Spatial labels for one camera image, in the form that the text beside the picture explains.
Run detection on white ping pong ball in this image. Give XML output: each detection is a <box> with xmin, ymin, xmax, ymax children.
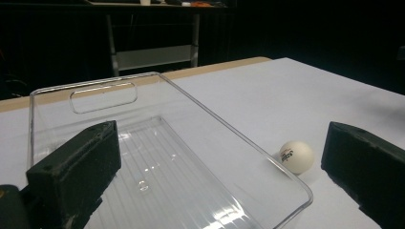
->
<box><xmin>279</xmin><ymin>140</ymin><xmax>315</xmax><ymax>176</ymax></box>

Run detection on metal table frame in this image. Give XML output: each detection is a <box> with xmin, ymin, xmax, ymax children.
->
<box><xmin>85</xmin><ymin>0</ymin><xmax>230</xmax><ymax>77</ymax></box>

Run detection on clear plastic box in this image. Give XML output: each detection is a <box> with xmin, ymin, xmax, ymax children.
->
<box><xmin>28</xmin><ymin>72</ymin><xmax>314</xmax><ymax>229</ymax></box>

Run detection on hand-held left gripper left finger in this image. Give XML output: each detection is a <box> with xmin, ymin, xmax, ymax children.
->
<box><xmin>26</xmin><ymin>119</ymin><xmax>122</xmax><ymax>229</ymax></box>

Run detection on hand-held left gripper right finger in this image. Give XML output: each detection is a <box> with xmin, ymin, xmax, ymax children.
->
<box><xmin>320</xmin><ymin>121</ymin><xmax>405</xmax><ymax>229</ymax></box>

